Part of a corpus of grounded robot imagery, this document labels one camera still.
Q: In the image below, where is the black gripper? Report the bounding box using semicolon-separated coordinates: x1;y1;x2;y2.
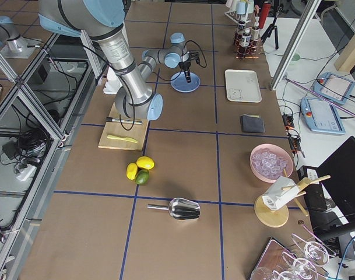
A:
178;51;200;83

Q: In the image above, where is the light blue plate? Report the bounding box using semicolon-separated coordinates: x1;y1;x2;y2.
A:
170;72;201;93

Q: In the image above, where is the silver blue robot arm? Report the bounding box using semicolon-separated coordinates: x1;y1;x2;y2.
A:
39;0;199;121
0;16;34;59

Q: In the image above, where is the cream rectangular tray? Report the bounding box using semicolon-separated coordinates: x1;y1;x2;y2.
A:
224;69;262;103

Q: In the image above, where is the dark drink bottle front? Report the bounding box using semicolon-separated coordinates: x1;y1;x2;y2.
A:
240;28;251;48

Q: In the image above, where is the dark drink bottle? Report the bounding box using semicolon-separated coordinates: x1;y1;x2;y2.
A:
251;17;260;40
236;20;246;40
240;28;251;48

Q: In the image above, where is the dark drink bottle middle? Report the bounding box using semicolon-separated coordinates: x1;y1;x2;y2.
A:
236;20;246;40

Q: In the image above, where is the dark folded cloth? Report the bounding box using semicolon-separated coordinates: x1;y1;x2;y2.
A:
240;114;265;133

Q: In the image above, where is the dark drink bottle back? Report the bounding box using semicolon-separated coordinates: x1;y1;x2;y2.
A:
251;17;260;40

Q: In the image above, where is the blue plastic cup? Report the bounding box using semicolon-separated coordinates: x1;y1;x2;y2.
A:
236;0;254;15

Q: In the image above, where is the wooden cutting board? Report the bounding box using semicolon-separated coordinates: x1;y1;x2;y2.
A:
98;119;149;151

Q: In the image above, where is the yellow lemon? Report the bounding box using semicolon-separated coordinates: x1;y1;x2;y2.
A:
136;156;155;170
126;163;138;180

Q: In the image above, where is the red cylinder tube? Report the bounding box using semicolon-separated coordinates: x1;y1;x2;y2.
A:
258;1;271;29

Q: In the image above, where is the green lime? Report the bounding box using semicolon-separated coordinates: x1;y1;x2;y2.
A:
135;169;150;185

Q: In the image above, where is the mint green bowl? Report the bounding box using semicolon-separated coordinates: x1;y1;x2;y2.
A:
290;52;301;65

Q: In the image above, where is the pink bowl with ice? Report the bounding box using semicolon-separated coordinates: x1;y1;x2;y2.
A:
249;143;294;183

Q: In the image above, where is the metal scoop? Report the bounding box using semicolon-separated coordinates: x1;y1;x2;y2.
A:
147;198;201;221

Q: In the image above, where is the near blue teach pendant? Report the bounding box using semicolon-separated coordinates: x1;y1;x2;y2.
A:
300;97;346;135

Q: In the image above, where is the blue teach pendant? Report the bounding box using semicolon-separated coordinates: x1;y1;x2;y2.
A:
313;72;355;105
300;97;346;135

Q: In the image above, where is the white paper carton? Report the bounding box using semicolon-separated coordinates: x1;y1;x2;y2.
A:
262;176;300;211

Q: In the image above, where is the far blue teach pendant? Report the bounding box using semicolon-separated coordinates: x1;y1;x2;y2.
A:
313;72;355;105

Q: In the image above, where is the wooden stand with round base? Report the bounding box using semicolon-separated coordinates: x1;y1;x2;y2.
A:
254;175;331;228

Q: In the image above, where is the black monitor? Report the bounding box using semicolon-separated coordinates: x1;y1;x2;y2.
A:
317;136;355;241

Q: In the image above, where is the wine glass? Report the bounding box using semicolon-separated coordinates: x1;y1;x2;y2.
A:
249;267;284;280
291;225;337;267
281;251;328;279

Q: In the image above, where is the copper wire bottle rack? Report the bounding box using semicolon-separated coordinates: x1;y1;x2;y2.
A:
233;1;260;60

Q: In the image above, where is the white wire cup basket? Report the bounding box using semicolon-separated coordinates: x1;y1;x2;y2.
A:
224;0;254;23

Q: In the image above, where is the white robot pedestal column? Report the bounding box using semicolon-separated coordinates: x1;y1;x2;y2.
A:
103;0;131;96

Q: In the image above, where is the black handled knife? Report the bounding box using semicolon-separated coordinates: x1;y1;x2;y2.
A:
106;117;142;125

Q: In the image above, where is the aluminium frame post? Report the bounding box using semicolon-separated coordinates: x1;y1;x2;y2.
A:
270;0;321;90

